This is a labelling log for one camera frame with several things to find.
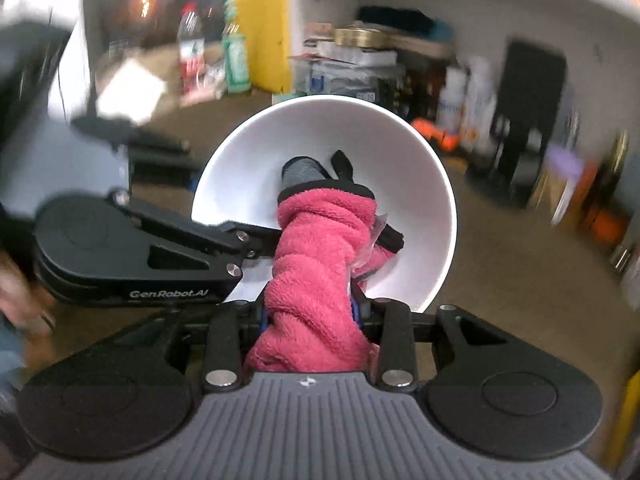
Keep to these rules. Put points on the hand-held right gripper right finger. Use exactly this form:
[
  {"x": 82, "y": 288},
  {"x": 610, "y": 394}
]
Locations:
[{"x": 356, "y": 312}]

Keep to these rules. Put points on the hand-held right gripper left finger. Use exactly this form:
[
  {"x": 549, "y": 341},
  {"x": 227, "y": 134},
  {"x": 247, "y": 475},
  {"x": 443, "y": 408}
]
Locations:
[{"x": 260, "y": 320}]

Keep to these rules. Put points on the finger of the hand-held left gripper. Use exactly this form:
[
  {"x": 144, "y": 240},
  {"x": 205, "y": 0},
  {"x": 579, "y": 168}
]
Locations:
[
  {"x": 200, "y": 240},
  {"x": 140, "y": 140}
]

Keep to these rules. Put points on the pink cleaning cloth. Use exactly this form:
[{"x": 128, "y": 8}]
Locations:
[{"x": 310, "y": 280}]

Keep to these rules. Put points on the white bowl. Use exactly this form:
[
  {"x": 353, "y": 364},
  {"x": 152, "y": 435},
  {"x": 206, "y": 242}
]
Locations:
[{"x": 350, "y": 140}]

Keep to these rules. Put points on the person's left hand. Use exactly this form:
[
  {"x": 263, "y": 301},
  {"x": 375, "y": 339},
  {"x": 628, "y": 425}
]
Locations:
[{"x": 22, "y": 290}]

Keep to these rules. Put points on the white paper sheet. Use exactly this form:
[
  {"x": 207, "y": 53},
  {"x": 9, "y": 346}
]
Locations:
[{"x": 131, "y": 90}]

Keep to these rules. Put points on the red label soda bottle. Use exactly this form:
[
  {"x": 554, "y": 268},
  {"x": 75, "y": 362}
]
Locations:
[{"x": 192, "y": 50}]

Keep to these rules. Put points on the green plastic bottle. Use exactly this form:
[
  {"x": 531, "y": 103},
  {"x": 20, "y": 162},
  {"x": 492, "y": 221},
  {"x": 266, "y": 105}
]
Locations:
[{"x": 236, "y": 55}]

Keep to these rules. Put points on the yellow box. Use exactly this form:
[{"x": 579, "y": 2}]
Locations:
[{"x": 265, "y": 35}]

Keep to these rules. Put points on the orange plastic tool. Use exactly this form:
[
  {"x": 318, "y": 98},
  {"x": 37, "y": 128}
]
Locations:
[{"x": 436, "y": 136}]

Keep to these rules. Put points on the stack of clear plastic packets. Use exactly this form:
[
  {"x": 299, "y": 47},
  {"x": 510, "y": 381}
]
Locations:
[{"x": 345, "y": 76}]

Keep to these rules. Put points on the white bottle blue label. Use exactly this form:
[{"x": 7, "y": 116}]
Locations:
[{"x": 452, "y": 102}]

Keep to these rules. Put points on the gold round tin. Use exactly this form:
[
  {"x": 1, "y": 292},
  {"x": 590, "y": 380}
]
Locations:
[{"x": 361, "y": 36}]

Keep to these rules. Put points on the white bottle orange label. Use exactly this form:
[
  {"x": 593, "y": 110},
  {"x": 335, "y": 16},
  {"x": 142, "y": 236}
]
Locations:
[{"x": 481, "y": 97}]

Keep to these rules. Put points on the purple lid swab jar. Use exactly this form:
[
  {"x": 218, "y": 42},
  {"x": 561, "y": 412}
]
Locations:
[{"x": 564, "y": 165}]

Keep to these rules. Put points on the orange and black jar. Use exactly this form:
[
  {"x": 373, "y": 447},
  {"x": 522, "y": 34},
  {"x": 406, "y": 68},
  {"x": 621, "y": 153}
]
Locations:
[{"x": 607, "y": 227}]

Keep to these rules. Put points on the black phone stand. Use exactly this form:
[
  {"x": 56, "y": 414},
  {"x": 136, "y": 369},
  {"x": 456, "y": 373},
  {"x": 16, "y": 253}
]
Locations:
[{"x": 531, "y": 95}]

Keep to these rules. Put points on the dark folded cloth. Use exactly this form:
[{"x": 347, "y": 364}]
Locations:
[{"x": 400, "y": 19}]

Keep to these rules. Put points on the yellow plastic item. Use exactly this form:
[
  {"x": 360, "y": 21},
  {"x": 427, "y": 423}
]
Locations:
[{"x": 627, "y": 410}]

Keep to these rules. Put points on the dark bottle gold cap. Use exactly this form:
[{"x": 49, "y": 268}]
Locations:
[{"x": 614, "y": 180}]

